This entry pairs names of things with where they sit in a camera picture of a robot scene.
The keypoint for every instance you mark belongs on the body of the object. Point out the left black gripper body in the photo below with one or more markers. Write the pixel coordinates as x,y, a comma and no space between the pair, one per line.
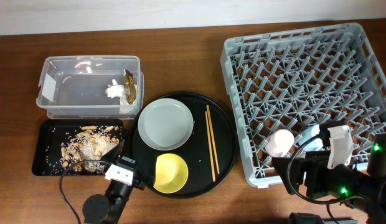
138,182

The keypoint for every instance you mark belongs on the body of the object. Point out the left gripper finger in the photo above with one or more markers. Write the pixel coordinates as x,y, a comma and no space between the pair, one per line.
113,155
149,170

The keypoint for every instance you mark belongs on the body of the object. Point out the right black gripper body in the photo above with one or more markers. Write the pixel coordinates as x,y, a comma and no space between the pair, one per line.
321,179

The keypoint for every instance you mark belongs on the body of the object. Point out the yellow bowl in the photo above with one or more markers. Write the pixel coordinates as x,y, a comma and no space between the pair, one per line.
171,173

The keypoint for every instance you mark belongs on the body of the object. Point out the food scraps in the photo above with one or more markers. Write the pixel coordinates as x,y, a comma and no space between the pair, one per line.
71,144

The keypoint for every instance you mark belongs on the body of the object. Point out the blue cup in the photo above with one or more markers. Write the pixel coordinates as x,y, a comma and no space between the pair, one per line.
315,145

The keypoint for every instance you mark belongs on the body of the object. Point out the pink cup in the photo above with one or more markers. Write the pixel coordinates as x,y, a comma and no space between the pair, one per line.
279,143

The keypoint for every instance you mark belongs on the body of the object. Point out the grey plate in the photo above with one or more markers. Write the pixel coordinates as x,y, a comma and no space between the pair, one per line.
165,124

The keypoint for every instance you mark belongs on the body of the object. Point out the white napkin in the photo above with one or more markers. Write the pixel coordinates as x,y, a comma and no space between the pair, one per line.
115,90

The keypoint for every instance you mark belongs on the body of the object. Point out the gold snack wrapper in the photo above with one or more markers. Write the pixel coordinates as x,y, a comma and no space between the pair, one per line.
129,87

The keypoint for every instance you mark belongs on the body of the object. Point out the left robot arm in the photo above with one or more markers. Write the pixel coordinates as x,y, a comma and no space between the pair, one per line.
107,208

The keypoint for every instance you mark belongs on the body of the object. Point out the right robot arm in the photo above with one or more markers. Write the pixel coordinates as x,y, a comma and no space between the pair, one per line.
353,188

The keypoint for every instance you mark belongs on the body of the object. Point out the grey dishwasher rack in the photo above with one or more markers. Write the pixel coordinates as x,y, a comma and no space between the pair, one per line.
300,78

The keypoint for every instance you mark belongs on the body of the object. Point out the black object bottom edge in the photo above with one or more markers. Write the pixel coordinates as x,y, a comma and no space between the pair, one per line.
304,218

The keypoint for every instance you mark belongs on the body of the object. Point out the black rectangular tray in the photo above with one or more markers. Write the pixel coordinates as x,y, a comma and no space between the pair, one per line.
46,140

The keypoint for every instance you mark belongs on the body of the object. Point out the round black tray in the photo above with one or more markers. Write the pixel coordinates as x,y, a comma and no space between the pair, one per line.
195,151

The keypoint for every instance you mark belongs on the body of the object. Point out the clear plastic bin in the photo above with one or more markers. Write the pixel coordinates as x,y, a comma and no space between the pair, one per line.
76,86

